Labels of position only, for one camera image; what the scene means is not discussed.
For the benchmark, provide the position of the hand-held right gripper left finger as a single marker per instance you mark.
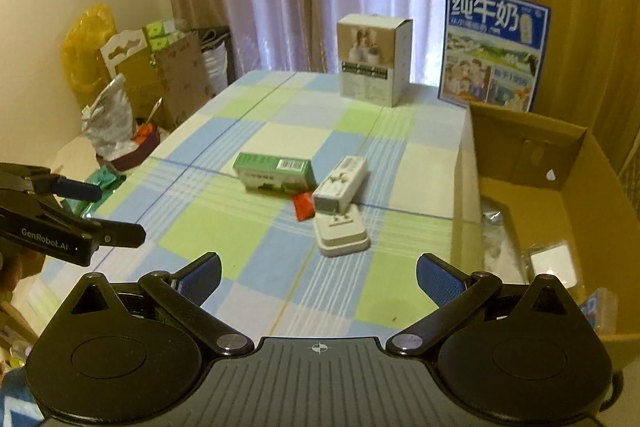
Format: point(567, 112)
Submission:
point(200, 276)

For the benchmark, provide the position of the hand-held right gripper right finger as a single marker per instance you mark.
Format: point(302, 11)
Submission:
point(440, 279)

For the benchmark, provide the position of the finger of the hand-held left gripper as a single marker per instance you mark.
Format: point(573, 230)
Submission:
point(120, 234)
point(80, 190)

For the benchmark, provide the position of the white plug adapter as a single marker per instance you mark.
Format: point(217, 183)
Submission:
point(342, 232)

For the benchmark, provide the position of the cardboard box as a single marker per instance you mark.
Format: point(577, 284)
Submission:
point(590, 187)

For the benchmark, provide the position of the person's left hand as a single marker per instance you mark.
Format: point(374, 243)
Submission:
point(7, 279)

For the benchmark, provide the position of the green packet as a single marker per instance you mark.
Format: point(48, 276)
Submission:
point(102, 184)

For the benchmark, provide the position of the dark red box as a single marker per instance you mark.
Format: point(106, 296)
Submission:
point(135, 152)

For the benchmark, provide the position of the clear crumpled plastic bag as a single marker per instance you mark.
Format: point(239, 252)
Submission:
point(110, 117)

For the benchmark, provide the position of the white plastic-wrapped packet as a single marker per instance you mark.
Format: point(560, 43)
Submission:
point(552, 264)

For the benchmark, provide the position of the checked tablecloth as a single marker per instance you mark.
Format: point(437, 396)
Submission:
point(200, 147)

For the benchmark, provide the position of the red packet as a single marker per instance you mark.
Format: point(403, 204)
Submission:
point(303, 207)

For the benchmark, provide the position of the green medicine box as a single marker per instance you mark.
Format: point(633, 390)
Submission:
point(270, 172)

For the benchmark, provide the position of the yellow plastic bag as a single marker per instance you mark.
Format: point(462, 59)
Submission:
point(85, 52)

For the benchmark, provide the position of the white elongated box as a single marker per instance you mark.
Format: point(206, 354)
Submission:
point(340, 182)

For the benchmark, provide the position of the white ornate chair back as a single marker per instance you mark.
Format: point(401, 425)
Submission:
point(122, 52)

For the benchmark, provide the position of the brown cardboard carton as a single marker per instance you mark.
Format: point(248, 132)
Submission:
point(182, 82)

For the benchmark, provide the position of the blue snack packet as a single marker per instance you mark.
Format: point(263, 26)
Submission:
point(600, 309)

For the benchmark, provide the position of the blue patterned cloth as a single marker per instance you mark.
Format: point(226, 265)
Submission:
point(20, 402)

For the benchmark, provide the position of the green tissue pack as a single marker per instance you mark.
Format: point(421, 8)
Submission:
point(162, 36)

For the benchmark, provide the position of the white plastic bag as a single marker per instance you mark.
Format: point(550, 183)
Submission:
point(215, 69)

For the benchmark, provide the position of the white product box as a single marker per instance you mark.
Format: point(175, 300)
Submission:
point(372, 67)

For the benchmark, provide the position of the blue milk carton box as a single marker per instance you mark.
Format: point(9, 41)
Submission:
point(490, 57)

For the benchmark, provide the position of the wooden door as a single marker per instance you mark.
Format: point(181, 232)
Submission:
point(585, 7)

